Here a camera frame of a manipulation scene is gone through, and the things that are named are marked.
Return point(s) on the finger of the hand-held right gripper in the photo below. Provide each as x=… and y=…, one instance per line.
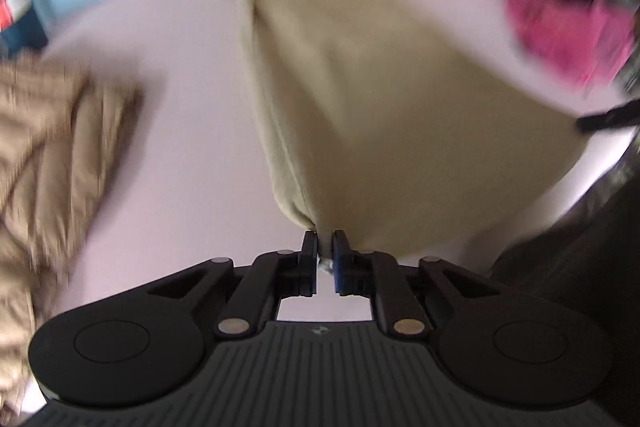
x=607, y=118

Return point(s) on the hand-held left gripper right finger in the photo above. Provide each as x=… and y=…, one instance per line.
x=341, y=264

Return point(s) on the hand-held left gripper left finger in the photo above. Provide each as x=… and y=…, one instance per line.
x=311, y=257

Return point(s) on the beige cloth garment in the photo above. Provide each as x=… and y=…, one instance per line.
x=400, y=107

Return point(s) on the pink garment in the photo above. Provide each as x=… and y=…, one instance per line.
x=565, y=29

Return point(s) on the tan quilted jacket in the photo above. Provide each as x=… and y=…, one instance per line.
x=47, y=167

